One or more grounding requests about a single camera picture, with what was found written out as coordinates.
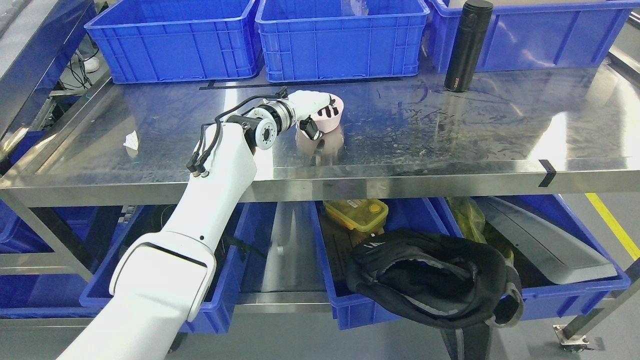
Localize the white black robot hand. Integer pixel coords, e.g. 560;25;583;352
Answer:
285;89;334;141

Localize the pink ikea bowl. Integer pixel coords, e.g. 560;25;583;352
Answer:
311;95;345;133

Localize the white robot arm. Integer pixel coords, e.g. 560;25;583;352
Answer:
58;111;284;360

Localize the blue crate top middle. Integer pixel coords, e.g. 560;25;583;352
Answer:
255;0;430;83

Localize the blue crate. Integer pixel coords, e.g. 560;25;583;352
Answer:
255;0;430;83
85;0;260;84
440;194;632;307
306;197;461;330
426;0;639;73
79;205;249;335

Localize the blue crate lower middle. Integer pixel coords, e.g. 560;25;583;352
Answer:
306;197;461;330

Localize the yellow lunch box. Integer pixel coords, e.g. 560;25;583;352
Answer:
323;199;389;234

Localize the blue crate top left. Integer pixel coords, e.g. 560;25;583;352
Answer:
85;0;260;84

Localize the black thermos bottle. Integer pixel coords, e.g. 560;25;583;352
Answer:
445;0;494;92

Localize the black backpack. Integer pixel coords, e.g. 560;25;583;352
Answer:
345;228;525;360

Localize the blue crate top right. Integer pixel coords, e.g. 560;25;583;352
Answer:
426;0;639;73

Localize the blue crate lower left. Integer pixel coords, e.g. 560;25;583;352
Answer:
79;205;249;335

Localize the black tape strip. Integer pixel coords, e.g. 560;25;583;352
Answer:
538;159;557;188

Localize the grey plastic panel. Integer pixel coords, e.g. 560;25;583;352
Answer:
475;196;617;285

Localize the blue crate lower right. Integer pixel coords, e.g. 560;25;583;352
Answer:
440;194;632;307

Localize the stainless steel table frame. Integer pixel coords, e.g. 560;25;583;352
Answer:
0;50;640;351

